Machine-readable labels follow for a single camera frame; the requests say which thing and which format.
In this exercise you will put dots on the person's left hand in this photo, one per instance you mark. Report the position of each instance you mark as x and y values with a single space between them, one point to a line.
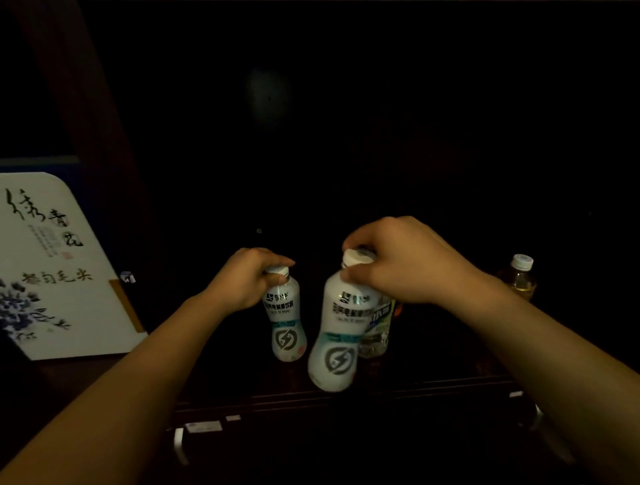
245 280

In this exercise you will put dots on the person's right hand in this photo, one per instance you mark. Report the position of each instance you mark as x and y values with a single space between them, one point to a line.
415 265

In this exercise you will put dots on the clear water bottle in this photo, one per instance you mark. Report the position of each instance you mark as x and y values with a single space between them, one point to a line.
380 335

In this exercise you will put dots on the amber tea bottle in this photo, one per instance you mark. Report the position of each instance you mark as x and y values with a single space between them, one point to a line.
520 280

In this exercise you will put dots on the white floral tea box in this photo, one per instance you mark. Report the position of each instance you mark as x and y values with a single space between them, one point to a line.
65 310

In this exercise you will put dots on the person's right forearm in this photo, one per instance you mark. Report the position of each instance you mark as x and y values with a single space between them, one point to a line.
575 375

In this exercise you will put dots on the person's left forearm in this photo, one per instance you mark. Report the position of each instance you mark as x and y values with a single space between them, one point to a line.
100 409

